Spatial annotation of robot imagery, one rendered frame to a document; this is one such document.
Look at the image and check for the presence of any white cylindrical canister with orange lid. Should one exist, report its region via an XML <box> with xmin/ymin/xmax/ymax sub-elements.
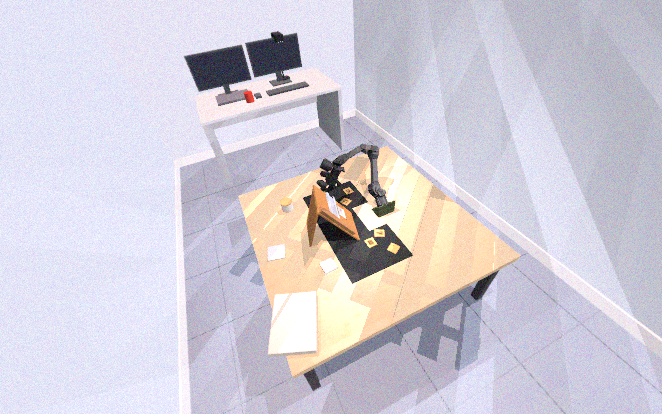
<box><xmin>280</xmin><ymin>197</ymin><xmax>294</xmax><ymax>213</ymax></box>

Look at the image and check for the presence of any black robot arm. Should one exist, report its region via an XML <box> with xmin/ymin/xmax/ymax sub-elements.
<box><xmin>320</xmin><ymin>144</ymin><xmax>389</xmax><ymax>207</ymax></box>

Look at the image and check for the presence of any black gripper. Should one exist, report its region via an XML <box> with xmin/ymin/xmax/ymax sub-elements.
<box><xmin>316</xmin><ymin>173</ymin><xmax>341</xmax><ymax>192</ymax></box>

